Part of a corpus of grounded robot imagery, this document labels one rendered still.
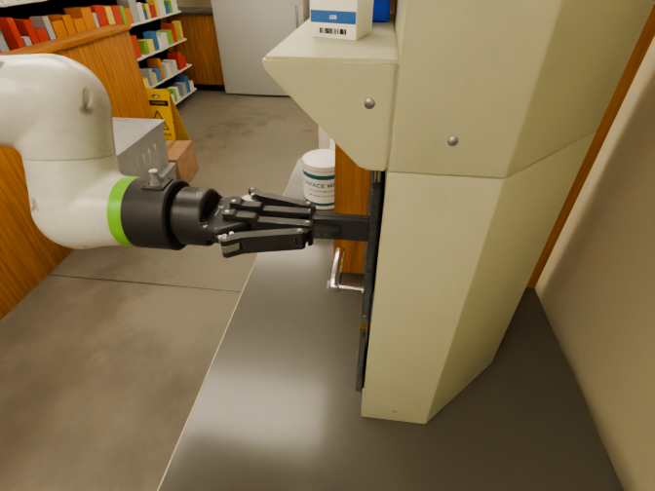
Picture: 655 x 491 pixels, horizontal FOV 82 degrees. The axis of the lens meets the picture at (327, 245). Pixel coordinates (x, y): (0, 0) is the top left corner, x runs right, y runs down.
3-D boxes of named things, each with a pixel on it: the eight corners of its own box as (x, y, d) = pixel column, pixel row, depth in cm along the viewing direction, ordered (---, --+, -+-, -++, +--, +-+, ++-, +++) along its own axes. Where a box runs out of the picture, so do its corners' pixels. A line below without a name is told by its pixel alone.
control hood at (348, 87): (387, 82, 62) (393, 11, 55) (387, 173, 36) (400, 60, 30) (318, 80, 63) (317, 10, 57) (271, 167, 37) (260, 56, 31)
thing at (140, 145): (177, 162, 283) (166, 118, 263) (135, 204, 236) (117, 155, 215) (125, 159, 287) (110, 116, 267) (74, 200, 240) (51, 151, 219)
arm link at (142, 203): (169, 226, 56) (137, 266, 49) (146, 153, 49) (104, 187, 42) (208, 229, 56) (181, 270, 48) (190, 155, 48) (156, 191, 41)
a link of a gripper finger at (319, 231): (298, 221, 46) (293, 236, 44) (339, 224, 46) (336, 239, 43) (299, 231, 47) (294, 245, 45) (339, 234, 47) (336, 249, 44)
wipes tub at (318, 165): (345, 191, 127) (347, 149, 118) (341, 211, 117) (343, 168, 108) (307, 188, 128) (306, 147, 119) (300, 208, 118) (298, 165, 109)
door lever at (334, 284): (366, 258, 61) (367, 245, 59) (364, 301, 53) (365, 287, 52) (333, 255, 61) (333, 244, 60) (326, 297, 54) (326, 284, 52)
